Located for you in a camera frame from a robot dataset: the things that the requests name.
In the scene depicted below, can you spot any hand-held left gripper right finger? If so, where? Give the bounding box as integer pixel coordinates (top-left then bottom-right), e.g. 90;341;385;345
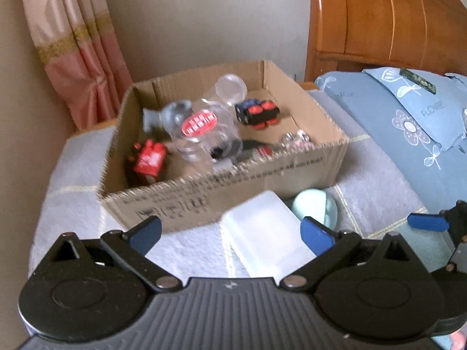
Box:
279;216;421;293

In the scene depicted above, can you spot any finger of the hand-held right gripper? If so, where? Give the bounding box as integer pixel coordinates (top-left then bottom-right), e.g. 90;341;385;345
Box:
406;200;467;243

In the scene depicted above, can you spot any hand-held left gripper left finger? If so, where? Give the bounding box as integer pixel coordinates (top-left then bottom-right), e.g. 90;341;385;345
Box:
43;215;183;293

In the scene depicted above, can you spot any white translucent plastic box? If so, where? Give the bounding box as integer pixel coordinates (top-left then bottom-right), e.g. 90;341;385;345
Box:
219;190;316;278

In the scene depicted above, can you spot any red toy train car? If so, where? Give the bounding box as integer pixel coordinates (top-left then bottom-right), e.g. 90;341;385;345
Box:
126;139;169;186

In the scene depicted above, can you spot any cardboard box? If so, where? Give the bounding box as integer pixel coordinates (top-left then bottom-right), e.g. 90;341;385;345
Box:
96;59;350;233

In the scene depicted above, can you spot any pink crystal ornament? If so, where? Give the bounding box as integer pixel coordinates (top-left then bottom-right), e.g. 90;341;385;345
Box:
279;129;311;151

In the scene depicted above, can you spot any silver capped glass bottle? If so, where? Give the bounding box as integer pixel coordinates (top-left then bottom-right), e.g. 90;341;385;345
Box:
241;139;273;159

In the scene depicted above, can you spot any large clear plastic jar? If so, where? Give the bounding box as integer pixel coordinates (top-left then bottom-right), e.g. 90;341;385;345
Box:
162;99;244;165

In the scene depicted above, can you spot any black toy train car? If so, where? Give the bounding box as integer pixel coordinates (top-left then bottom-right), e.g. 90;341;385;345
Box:
234;98;281;131

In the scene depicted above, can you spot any light green round lid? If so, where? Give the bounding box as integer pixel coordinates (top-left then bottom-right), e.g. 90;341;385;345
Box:
291;188;338;227

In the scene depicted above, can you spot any grey checked blanket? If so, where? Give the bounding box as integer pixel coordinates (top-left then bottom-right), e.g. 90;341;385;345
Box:
28;90;449;278

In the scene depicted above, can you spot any blue floral pillow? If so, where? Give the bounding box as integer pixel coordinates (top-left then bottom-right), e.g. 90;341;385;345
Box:
314;66;467;214

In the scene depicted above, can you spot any grey elephant toy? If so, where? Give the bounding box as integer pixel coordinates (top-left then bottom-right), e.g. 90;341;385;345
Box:
142;107;165;136

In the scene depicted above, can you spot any small clear plastic jar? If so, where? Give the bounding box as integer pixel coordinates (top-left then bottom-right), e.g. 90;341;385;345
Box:
215;74;248;106

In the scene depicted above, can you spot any pink curtain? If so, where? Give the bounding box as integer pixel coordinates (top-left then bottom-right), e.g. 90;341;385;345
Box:
18;0;133;130

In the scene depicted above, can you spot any wooden headboard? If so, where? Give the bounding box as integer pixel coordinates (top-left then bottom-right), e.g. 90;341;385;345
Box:
305;0;467;84

